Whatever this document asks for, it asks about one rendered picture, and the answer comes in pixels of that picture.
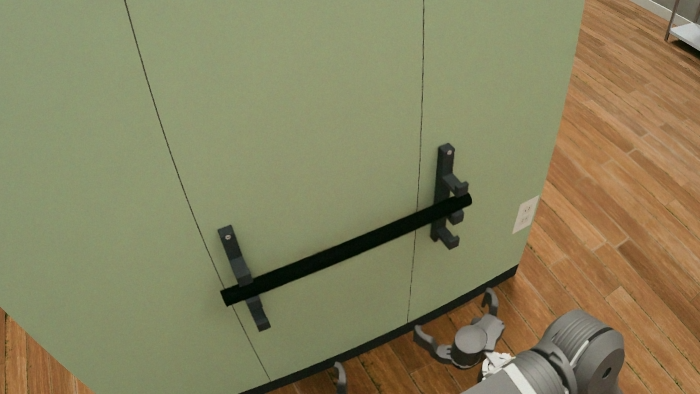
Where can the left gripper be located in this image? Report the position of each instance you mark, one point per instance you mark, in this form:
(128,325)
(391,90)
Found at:
(342,383)

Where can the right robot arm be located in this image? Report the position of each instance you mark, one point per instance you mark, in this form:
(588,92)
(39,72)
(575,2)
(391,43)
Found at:
(588,364)

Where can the brown wood plank floor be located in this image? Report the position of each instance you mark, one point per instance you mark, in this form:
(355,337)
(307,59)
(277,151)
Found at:
(647,87)

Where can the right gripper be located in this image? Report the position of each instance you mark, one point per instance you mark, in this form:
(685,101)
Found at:
(470,341)

